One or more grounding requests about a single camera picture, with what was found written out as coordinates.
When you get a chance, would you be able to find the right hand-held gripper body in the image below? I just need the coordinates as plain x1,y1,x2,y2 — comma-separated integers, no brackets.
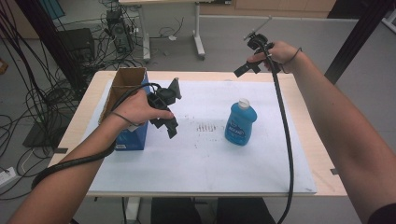
243,15,282,75

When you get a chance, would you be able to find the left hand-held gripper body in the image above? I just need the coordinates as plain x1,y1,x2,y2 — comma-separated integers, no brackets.
147,77,183,114

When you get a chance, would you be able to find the blue bottle with white cap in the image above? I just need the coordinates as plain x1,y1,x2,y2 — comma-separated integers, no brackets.
223,97,259,147

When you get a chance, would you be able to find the person's right hand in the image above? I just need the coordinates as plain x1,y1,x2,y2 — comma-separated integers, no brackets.
247,40,302,73

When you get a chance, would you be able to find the person's left hand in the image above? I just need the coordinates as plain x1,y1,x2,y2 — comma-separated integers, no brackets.
110,89,176,130

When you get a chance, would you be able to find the blue cardboard box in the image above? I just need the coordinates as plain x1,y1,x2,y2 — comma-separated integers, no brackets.
98,66,151,151

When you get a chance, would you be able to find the wooden cabinet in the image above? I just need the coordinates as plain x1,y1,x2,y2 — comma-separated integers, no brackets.
199,0,338,19

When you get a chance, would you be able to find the white table mat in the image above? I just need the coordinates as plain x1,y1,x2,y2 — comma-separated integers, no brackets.
81,79,318,194

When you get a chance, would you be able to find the black computer tower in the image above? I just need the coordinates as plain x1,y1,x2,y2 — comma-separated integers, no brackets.
106,8,135,54

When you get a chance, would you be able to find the white table leg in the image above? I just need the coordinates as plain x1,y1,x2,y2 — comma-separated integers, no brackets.
125,196,142,224

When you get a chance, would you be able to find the black equipment case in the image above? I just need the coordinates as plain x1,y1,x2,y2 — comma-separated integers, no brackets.
57,27,96,63

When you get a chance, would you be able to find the person's right leg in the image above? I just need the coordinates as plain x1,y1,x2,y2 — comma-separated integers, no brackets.
216,197,277,224

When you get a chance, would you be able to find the teal panel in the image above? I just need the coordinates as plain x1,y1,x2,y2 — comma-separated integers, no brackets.
38,0,66,21

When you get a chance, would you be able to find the white power strip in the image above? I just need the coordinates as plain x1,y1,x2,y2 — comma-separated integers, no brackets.
0,166,17,189

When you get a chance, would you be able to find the person's dark sleeve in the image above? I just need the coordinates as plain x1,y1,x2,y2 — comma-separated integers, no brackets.
366,203,396,224

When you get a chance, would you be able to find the left wrist black strap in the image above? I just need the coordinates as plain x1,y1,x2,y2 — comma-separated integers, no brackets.
110,111,143,128

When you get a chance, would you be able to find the wrist black strap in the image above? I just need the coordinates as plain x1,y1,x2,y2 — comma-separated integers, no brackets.
110,111,143,128
278,47,303,75

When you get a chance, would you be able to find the right wrist black strap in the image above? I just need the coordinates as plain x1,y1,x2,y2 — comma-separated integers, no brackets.
278,47,303,75

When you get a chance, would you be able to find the white desk frame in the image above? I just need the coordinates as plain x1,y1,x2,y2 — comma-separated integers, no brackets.
118,0,207,62

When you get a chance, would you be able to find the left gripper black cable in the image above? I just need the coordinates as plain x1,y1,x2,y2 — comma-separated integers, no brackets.
31,82,163,190

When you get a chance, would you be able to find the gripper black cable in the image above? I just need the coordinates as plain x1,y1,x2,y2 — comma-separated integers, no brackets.
256,40,295,224
31,82,163,190

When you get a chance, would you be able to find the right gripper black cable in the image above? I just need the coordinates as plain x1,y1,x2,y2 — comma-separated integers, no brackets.
256,40,295,224

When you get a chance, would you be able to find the black metal post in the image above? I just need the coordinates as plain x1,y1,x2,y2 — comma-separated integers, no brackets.
323,0,396,86
15,0,89,91

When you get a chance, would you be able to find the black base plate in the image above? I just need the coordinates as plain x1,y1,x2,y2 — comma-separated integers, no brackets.
21,111,74,149

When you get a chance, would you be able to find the tangle of black floor cables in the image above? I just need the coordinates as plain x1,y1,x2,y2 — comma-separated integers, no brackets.
0,0,148,200

